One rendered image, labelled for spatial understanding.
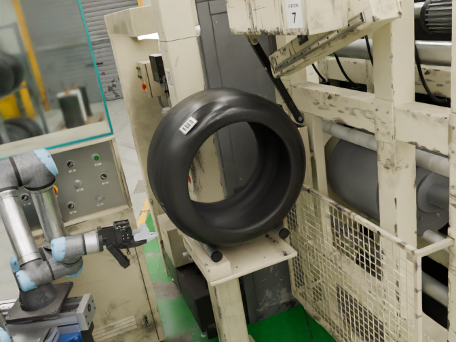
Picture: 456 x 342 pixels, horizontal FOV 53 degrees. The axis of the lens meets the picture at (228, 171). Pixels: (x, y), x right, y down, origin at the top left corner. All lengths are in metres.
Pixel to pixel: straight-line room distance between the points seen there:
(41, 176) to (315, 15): 1.12
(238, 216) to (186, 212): 0.41
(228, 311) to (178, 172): 0.99
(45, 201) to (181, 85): 0.70
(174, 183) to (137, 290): 1.06
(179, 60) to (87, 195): 0.83
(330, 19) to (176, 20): 0.68
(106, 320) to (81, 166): 0.82
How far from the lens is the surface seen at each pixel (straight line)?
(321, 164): 2.16
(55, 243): 1.66
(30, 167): 1.81
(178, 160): 1.51
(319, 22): 1.38
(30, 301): 2.08
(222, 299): 2.27
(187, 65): 1.87
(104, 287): 2.45
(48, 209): 1.91
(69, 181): 2.27
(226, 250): 1.92
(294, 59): 1.73
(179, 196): 1.55
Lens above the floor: 1.76
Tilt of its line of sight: 20 degrees down
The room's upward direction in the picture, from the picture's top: 9 degrees counter-clockwise
